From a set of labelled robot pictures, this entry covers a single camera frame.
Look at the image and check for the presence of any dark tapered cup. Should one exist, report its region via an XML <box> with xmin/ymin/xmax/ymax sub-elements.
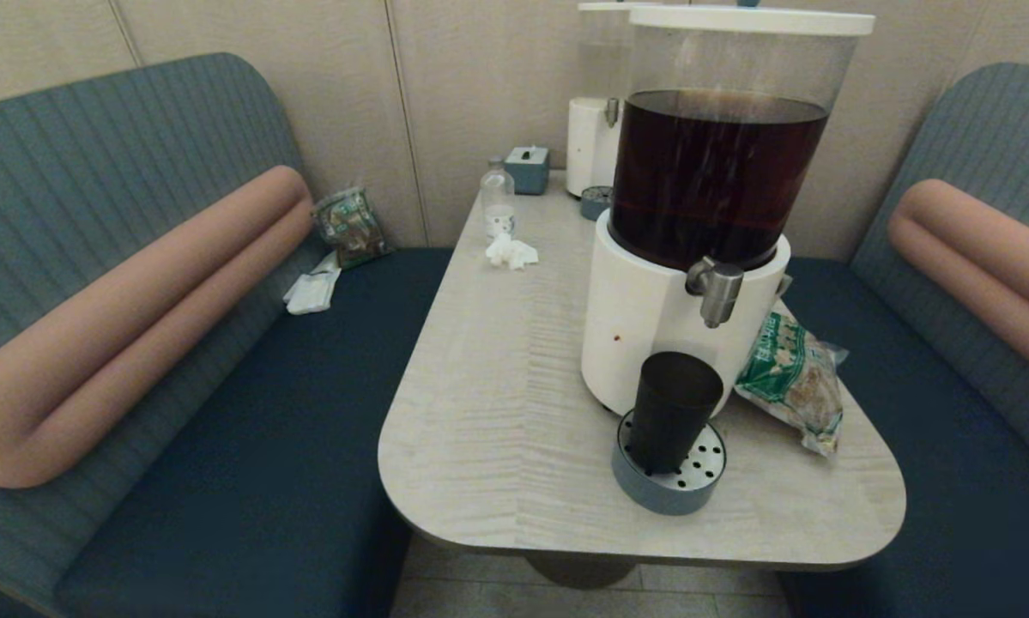
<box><xmin>626</xmin><ymin>351</ymin><xmax>725</xmax><ymax>476</ymax></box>

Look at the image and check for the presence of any silver dispenser tap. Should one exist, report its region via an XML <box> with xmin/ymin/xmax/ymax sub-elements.
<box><xmin>685</xmin><ymin>257</ymin><xmax>746</xmax><ymax>330</ymax></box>

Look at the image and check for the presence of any crumpled white tissue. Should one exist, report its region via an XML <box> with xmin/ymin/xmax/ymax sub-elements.
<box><xmin>483</xmin><ymin>231</ymin><xmax>540</xmax><ymax>271</ymax></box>

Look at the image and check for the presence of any clear plastic bottle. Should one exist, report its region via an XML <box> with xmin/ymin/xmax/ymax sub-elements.
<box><xmin>479</xmin><ymin>156</ymin><xmax>516</xmax><ymax>240</ymax></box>

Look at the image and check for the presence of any small grey drip tray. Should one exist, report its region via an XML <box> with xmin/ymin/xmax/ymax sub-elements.
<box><xmin>579</xmin><ymin>185</ymin><xmax>616</xmax><ymax>221</ymax></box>

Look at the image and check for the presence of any white dispenser with dark tea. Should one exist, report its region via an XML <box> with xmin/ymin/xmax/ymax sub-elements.
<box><xmin>580</xmin><ymin>4</ymin><xmax>876</xmax><ymax>418</ymax></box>

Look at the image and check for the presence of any grey-blue tissue box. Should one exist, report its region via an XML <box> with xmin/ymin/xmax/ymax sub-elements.
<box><xmin>504</xmin><ymin>145</ymin><xmax>552</xmax><ymax>196</ymax></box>

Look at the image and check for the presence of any crumpled brown snack bag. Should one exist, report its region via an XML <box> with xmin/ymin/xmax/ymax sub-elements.
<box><xmin>311</xmin><ymin>185</ymin><xmax>393</xmax><ymax>270</ymax></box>

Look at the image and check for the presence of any white dispenser with clear tank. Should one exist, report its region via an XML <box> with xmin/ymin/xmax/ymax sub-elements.
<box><xmin>565</xmin><ymin>0</ymin><xmax>635</xmax><ymax>198</ymax></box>

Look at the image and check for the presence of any white folded napkin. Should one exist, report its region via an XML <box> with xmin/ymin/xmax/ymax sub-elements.
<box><xmin>282</xmin><ymin>251</ymin><xmax>342</xmax><ymax>316</ymax></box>

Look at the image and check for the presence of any round grey perforated drip tray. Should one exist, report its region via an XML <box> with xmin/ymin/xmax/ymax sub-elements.
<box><xmin>610</xmin><ymin>409</ymin><xmax>728</xmax><ymax>516</ymax></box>

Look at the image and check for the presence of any teal bench seat cushion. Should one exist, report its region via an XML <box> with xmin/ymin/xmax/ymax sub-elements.
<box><xmin>776</xmin><ymin>257</ymin><xmax>1029</xmax><ymax>618</ymax></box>
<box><xmin>51</xmin><ymin>246</ymin><xmax>456</xmax><ymax>618</ymax></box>

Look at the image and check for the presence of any green printed snack bag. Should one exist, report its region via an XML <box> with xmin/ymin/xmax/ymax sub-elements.
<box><xmin>734</xmin><ymin>309</ymin><xmax>850</xmax><ymax>457</ymax></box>

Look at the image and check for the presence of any pink bolster cushion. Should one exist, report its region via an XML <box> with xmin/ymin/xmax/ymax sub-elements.
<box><xmin>0</xmin><ymin>165</ymin><xmax>315</xmax><ymax>490</ymax></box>
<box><xmin>888</xmin><ymin>179</ymin><xmax>1029</xmax><ymax>390</ymax></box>

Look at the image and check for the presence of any teal striped bench backrest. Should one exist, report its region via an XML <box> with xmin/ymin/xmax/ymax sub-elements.
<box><xmin>0</xmin><ymin>52</ymin><xmax>330</xmax><ymax>618</ymax></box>
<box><xmin>849</xmin><ymin>61</ymin><xmax>1029</xmax><ymax>479</ymax></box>

